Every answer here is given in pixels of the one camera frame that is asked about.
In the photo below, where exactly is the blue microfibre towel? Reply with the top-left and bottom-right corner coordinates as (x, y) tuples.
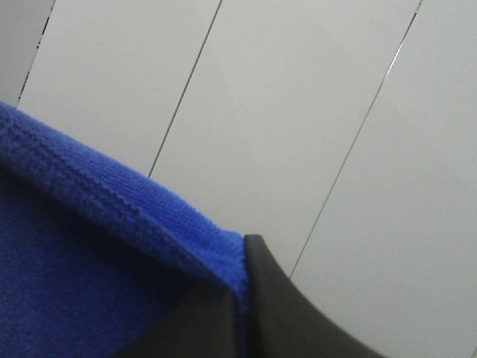
(1, 104), (250, 357)

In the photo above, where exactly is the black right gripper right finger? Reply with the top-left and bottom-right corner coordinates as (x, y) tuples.
(244, 234), (381, 358)

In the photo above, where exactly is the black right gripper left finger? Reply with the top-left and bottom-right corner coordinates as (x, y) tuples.
(115, 283), (239, 358)

